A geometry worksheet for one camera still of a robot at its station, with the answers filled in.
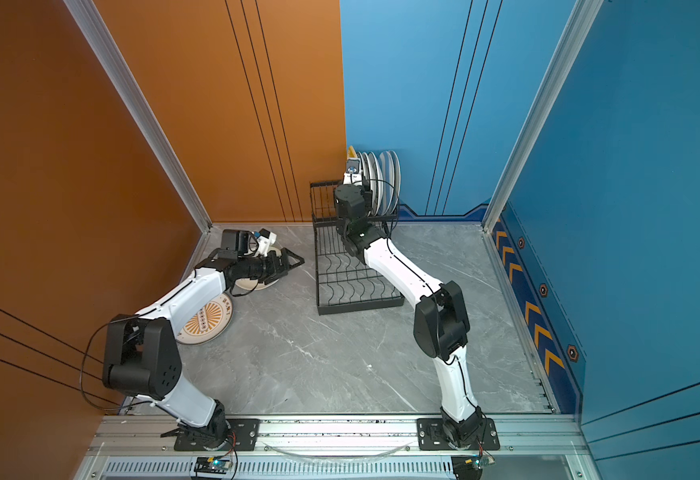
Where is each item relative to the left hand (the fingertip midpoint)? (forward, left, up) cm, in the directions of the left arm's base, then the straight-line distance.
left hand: (297, 262), depth 88 cm
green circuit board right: (-47, -45, -17) cm, 68 cm away
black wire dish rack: (+3, -13, -14) cm, 19 cm away
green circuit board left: (-48, +16, -18) cm, 53 cm away
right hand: (+16, -18, +19) cm, 31 cm away
